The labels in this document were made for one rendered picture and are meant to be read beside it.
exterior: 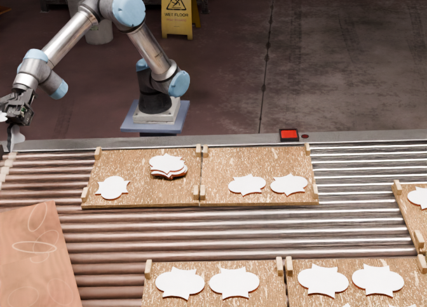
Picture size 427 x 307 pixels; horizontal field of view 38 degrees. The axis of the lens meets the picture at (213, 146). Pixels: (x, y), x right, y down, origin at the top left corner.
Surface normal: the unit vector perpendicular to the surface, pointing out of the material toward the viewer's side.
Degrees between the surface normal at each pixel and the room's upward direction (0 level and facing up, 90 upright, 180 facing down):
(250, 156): 0
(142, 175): 0
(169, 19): 78
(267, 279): 0
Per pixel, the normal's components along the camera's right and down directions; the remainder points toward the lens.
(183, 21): -0.19, 0.35
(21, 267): -0.04, -0.84
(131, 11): 0.66, 0.24
